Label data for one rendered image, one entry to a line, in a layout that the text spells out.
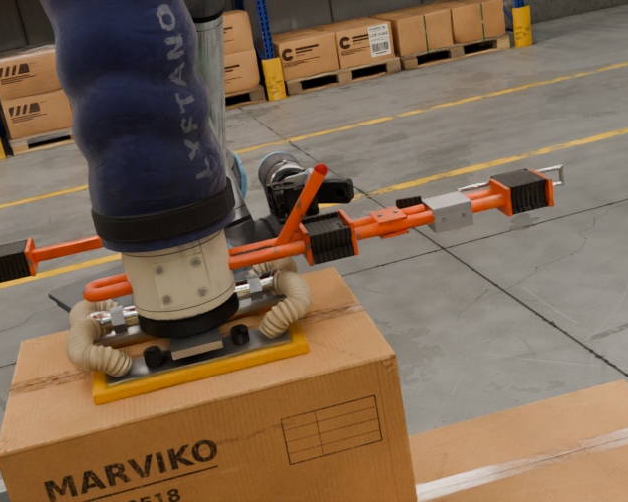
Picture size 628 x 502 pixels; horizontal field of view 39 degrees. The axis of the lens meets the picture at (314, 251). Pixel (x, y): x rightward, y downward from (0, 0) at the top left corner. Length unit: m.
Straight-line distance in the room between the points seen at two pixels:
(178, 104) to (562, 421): 1.04
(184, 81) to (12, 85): 7.22
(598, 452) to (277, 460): 0.69
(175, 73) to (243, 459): 0.58
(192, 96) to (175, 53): 0.07
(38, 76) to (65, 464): 7.29
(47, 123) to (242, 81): 1.88
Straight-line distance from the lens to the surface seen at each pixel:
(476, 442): 1.86
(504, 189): 1.53
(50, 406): 1.44
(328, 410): 1.37
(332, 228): 1.47
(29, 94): 8.54
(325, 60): 9.00
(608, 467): 1.78
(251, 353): 1.39
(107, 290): 1.44
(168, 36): 1.30
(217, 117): 2.16
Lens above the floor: 1.57
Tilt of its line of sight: 20 degrees down
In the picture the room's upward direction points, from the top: 10 degrees counter-clockwise
